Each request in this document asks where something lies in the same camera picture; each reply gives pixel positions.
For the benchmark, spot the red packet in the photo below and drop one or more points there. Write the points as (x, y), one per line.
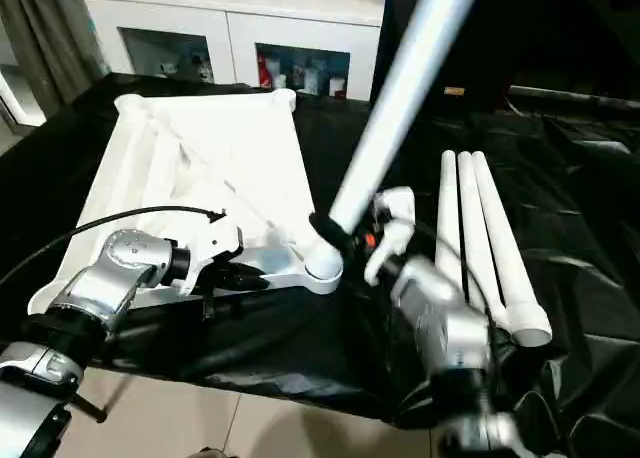
(265, 70)

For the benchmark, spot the black television edge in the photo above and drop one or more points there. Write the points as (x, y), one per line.
(575, 98)

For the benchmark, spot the white plastic table leg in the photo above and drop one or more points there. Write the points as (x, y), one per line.
(500, 238)
(449, 203)
(400, 103)
(472, 218)

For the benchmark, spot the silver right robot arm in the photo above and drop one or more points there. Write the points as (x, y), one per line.
(440, 318)

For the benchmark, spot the white plastic table top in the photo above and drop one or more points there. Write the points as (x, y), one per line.
(225, 143)

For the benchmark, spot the black metal stand leg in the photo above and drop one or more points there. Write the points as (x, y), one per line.
(92, 409)

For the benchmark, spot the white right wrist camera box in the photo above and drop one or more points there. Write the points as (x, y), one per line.
(397, 223)

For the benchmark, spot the white glass-door cabinet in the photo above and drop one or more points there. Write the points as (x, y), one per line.
(230, 33)

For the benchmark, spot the grey curtain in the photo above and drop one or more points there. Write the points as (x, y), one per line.
(50, 33)

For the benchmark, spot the black plastic mat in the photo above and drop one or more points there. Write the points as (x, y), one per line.
(575, 228)

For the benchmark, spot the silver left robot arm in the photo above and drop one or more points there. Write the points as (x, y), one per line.
(115, 263)

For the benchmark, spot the black speaker box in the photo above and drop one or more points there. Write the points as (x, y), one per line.
(475, 38)

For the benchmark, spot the white mug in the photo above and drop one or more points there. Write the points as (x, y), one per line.
(337, 88)

